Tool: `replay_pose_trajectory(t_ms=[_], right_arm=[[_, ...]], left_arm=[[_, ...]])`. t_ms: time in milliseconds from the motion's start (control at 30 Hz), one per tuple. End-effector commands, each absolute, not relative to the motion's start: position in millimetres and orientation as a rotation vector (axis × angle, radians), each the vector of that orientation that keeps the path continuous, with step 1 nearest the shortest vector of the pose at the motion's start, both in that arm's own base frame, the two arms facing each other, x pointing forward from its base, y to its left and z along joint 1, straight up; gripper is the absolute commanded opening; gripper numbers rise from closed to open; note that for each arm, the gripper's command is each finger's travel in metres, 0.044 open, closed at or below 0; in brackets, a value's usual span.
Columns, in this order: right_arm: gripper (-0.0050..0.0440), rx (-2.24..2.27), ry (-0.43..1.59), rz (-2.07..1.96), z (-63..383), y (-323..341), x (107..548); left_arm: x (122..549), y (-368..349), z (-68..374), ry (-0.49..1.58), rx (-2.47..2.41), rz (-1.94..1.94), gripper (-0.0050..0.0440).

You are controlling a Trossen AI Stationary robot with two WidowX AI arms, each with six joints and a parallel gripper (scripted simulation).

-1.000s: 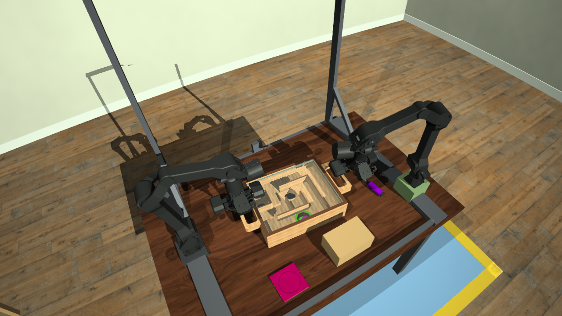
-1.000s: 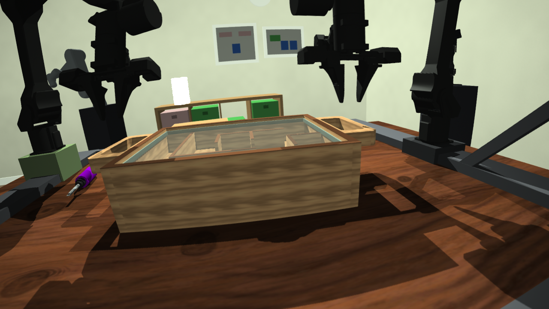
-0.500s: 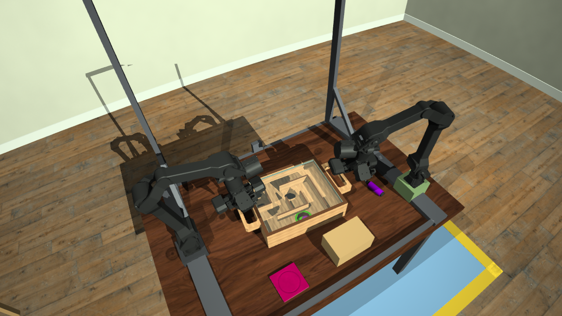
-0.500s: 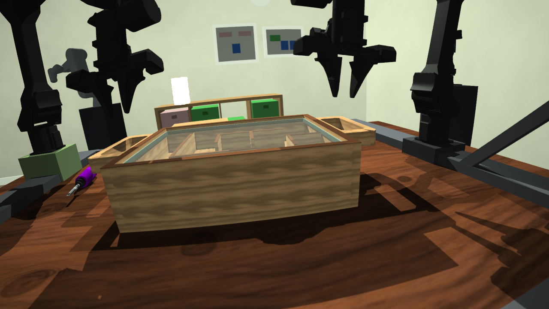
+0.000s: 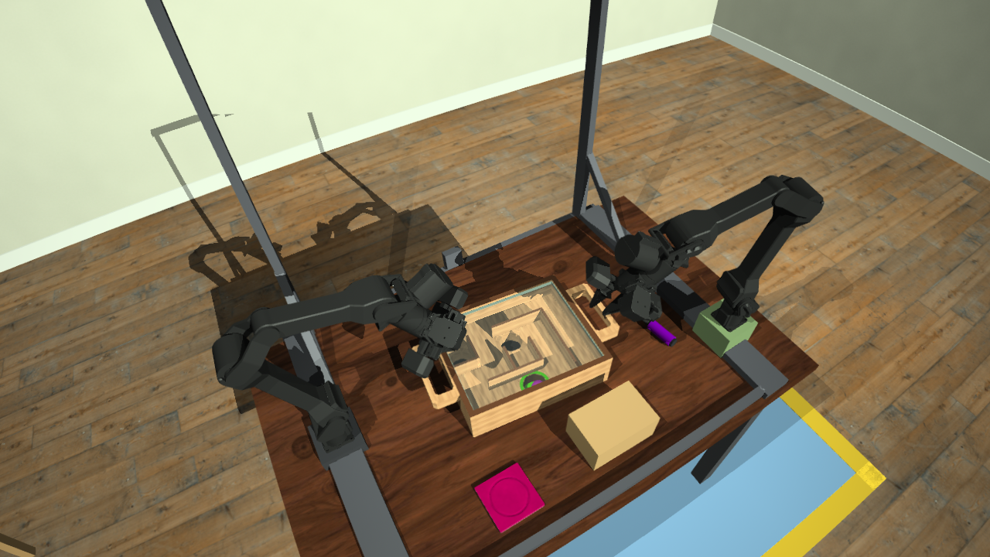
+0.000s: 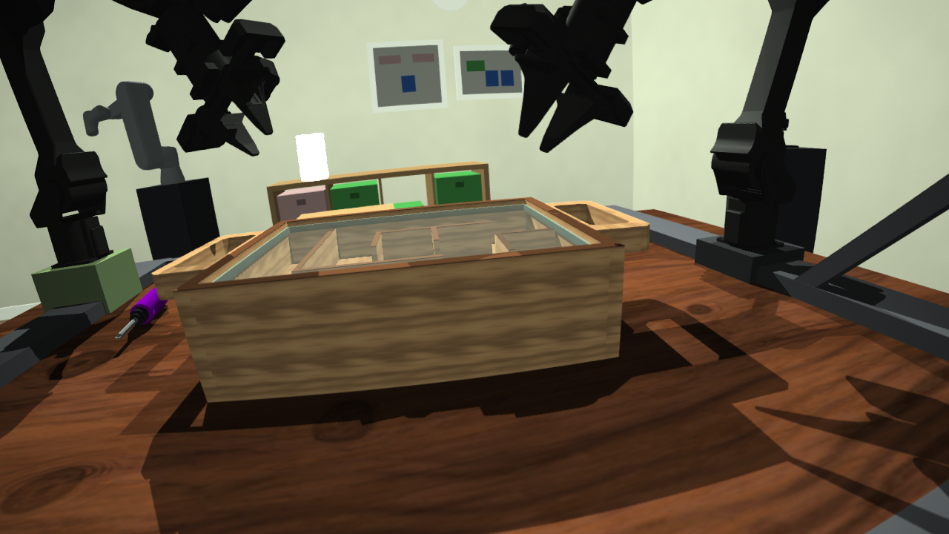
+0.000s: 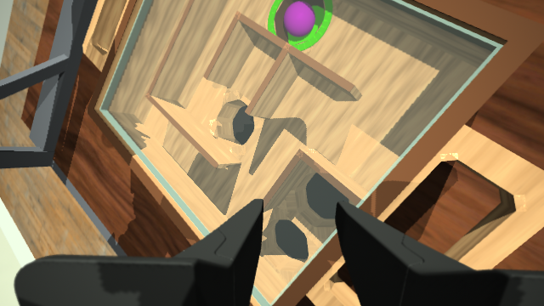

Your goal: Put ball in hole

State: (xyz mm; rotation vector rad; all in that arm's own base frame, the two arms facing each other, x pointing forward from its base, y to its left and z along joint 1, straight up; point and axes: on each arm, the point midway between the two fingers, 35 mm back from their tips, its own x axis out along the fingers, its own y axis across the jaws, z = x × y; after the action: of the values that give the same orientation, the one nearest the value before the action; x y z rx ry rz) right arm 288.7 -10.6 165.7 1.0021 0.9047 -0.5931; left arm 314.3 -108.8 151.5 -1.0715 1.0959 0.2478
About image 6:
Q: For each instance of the tan rectangular block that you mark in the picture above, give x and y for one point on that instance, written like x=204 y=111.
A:
x=347 y=211

